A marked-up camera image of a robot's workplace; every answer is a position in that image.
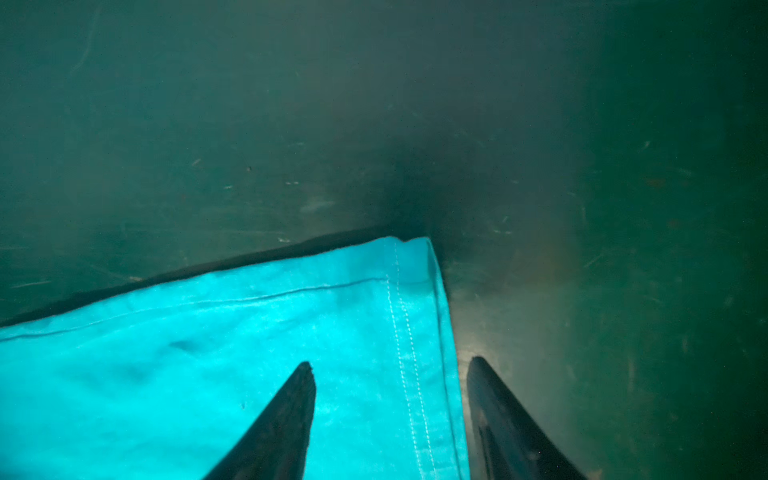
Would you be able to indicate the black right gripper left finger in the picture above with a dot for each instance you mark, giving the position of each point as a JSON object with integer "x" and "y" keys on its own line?
{"x": 275, "y": 446}

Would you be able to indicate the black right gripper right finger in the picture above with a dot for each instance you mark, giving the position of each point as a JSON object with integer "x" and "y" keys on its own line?
{"x": 509, "y": 443}

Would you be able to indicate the teal printed t-shirt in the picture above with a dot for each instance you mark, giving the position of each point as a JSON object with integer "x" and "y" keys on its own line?
{"x": 160, "y": 383}

